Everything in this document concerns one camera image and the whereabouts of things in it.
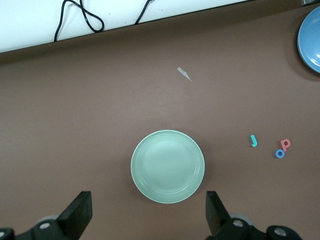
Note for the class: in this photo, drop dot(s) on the red foam letter p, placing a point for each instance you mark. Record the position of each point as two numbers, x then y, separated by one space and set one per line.
282 143

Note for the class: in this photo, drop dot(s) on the grey tape scrap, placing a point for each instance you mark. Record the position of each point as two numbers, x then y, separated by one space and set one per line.
184 74

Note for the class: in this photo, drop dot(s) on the brown table cover sheet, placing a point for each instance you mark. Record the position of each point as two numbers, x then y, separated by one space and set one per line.
100 100

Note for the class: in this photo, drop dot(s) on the metal mount bracket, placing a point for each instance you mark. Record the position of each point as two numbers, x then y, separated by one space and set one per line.
311 2

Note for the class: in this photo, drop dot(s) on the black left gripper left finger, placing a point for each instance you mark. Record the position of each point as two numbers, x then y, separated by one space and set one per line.
75 215

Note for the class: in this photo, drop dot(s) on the blue plate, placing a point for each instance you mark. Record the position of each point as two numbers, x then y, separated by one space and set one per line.
311 40

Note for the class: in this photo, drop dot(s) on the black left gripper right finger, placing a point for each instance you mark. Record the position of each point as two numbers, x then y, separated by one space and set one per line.
220 220

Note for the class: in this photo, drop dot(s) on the blue foam letter o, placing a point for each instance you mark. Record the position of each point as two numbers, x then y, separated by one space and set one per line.
276 154

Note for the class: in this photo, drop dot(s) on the pale green plate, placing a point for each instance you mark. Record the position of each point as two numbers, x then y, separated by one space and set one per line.
167 167

